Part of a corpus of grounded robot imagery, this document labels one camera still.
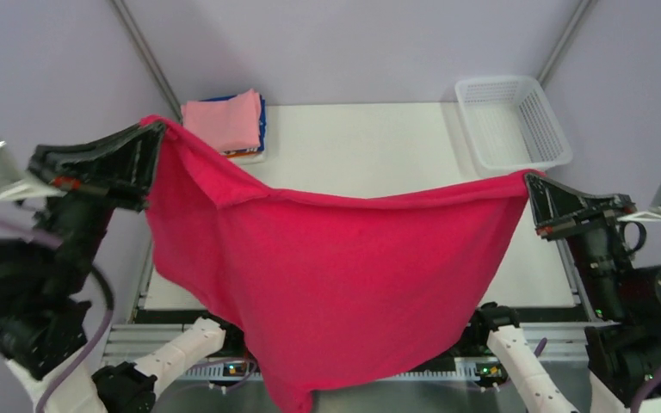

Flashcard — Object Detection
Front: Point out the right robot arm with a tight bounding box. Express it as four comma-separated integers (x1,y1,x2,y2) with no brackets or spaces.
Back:
525,173,661,412

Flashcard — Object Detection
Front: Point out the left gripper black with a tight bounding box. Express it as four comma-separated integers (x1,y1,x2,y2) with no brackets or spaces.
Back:
34,112,171,289

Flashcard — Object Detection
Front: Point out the white plastic basket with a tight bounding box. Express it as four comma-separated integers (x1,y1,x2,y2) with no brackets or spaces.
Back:
454,75,573,177

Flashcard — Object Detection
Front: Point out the pink folded t shirt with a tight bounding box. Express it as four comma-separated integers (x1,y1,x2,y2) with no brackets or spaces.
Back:
180,88,263,155

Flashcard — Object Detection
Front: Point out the orange folded t shirt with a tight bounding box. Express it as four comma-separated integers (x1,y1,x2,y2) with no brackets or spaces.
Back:
222,150,263,158

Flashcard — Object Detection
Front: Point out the white folded t shirt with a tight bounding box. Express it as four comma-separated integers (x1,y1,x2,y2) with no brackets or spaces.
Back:
227,152,266,165

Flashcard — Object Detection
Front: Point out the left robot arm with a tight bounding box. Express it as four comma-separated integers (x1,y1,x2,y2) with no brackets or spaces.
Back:
0,121,242,412

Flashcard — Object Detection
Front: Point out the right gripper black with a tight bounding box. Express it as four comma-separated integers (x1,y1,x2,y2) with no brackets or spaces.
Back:
523,168,635,314

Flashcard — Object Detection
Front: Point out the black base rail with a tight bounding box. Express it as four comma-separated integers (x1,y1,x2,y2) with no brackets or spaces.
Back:
133,305,588,373

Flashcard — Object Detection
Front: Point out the white cable duct strip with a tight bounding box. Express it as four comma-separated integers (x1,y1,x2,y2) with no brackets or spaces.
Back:
180,362,505,383

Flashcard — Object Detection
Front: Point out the crimson red t shirt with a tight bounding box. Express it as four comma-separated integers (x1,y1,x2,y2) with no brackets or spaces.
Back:
141,115,528,412

